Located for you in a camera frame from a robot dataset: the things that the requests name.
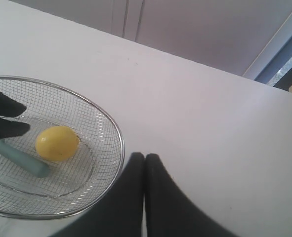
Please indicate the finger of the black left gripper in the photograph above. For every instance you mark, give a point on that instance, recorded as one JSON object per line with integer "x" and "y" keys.
{"x": 9, "y": 107}
{"x": 9, "y": 129}

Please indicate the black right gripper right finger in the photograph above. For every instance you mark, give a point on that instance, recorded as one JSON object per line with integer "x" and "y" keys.
{"x": 169, "y": 212}

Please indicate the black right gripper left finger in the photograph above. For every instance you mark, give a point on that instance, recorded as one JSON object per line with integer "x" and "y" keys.
{"x": 119, "y": 213}

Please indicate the teal handled peeler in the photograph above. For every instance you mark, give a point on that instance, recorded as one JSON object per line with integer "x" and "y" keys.
{"x": 25, "y": 161}

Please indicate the yellow lemon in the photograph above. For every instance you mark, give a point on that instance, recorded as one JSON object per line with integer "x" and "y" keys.
{"x": 57, "y": 143}

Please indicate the white cabinet doors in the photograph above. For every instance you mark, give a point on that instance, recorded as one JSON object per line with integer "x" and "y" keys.
{"x": 237, "y": 36}

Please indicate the oval wire mesh basket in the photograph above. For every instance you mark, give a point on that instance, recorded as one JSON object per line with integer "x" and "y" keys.
{"x": 73, "y": 185}

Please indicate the window with grey frame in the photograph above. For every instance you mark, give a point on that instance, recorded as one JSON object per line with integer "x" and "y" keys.
{"x": 281, "y": 66}

